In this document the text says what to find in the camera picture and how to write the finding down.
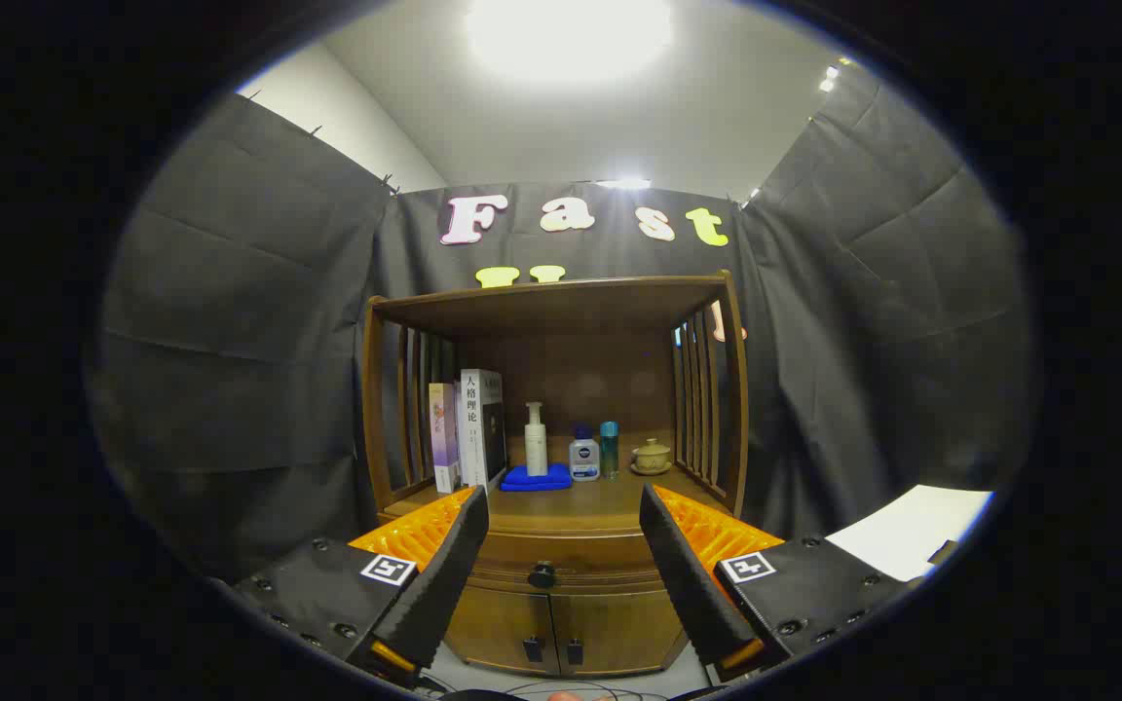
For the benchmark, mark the teal bottle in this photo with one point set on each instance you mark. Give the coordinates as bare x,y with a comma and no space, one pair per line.
610,448

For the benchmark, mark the white board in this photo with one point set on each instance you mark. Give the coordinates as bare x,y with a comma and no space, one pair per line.
912,531

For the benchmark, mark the blue folded cloth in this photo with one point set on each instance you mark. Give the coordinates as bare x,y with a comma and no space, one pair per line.
532,481

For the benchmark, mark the white bottle with blue cap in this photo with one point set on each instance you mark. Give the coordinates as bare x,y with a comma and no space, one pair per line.
583,462

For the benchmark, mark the white book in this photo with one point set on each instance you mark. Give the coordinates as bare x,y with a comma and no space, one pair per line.
473,428

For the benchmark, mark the brown wooden cabinet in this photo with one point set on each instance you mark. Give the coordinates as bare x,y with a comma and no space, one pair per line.
571,370

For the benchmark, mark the white pump bottle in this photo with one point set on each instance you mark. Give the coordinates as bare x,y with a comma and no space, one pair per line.
536,453

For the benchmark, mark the beige lidded teacup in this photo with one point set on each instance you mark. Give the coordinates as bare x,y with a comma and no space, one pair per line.
652,458

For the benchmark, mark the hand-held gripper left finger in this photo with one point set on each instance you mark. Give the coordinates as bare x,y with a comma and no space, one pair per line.
444,584

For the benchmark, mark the purple book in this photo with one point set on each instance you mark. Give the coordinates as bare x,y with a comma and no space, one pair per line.
442,438

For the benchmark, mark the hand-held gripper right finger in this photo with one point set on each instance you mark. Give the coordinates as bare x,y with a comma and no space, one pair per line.
688,584

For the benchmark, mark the wooden cabinet door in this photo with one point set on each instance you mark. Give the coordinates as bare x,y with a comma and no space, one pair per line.
498,628
619,633

